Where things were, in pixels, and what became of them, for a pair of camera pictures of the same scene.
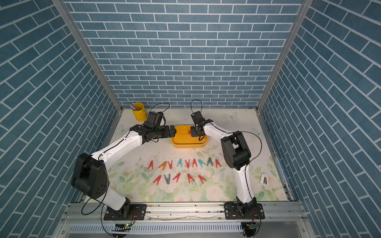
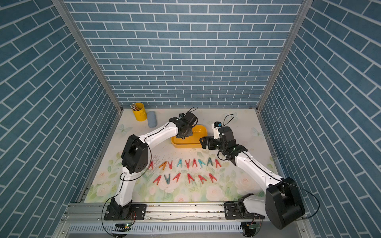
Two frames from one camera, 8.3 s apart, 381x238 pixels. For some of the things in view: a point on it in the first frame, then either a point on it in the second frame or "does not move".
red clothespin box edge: (201, 178) does not move
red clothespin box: (177, 177) does not move
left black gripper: (167, 134) → (190, 133)
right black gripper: (192, 132) → (211, 140)
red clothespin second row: (157, 179) does not move
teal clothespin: (180, 162) does not move
